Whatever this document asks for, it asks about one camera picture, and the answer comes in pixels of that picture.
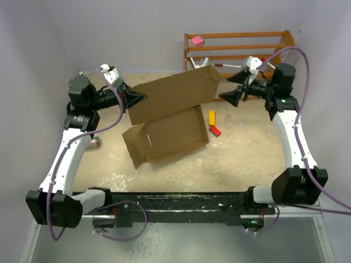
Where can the small pink green object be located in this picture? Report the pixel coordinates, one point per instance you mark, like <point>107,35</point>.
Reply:
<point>95,142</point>

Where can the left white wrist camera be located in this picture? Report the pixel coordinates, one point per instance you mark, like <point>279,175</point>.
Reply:
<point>112,75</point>

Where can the wooden three-tier rack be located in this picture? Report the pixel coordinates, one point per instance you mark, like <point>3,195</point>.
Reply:
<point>233,48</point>

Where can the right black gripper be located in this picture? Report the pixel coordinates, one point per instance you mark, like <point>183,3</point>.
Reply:
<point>233,97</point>

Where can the brown cardboard box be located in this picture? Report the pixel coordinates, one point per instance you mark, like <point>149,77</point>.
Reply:
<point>169,123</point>

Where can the yellow toy block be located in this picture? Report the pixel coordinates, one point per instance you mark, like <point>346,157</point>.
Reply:
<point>211,118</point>

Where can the red toy brick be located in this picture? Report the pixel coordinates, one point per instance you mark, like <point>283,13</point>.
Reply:
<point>215,131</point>

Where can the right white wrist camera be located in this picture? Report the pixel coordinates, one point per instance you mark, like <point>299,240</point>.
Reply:
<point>250,66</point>

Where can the white clamp tool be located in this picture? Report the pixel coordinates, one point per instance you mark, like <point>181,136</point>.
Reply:
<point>203,62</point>

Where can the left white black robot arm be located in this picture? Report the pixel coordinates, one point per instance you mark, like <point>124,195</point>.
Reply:
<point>53,204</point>

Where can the red-capped white marker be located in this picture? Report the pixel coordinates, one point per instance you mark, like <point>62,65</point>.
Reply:
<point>264,61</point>

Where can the brown-capped white marker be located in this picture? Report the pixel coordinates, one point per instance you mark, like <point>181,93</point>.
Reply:
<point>227,65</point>

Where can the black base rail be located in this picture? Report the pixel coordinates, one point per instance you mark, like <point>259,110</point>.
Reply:
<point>229,208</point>

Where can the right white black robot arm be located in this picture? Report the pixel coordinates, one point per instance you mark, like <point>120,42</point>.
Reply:
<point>297,183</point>

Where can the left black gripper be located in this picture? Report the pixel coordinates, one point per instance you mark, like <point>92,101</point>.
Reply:
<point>129,98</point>

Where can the pink eraser block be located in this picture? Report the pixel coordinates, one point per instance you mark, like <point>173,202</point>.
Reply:
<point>197,41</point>

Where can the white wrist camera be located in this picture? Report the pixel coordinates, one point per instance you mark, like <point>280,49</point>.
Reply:
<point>250,66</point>
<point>112,75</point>

